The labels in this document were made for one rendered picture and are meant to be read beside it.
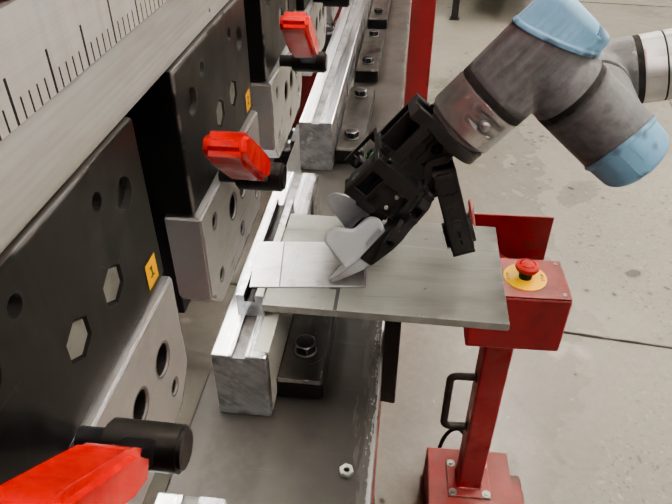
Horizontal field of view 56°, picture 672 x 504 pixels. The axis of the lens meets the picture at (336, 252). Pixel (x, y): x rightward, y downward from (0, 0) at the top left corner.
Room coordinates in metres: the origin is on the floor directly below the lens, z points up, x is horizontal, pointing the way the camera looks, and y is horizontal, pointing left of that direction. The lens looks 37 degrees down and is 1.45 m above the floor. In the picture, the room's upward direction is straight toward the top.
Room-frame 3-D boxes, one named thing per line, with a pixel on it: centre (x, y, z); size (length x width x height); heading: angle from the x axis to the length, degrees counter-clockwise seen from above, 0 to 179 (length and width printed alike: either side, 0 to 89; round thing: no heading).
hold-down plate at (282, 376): (0.63, 0.02, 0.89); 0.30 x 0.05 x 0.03; 173
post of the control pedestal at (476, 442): (0.87, -0.31, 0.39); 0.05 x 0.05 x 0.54; 85
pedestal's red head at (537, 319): (0.87, -0.31, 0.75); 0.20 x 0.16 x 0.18; 175
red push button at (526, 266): (0.83, -0.32, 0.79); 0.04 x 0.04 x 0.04
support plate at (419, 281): (0.58, -0.06, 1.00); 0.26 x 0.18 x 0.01; 83
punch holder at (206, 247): (0.38, 0.11, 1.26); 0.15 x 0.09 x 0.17; 173
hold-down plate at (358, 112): (1.20, -0.04, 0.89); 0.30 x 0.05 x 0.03; 173
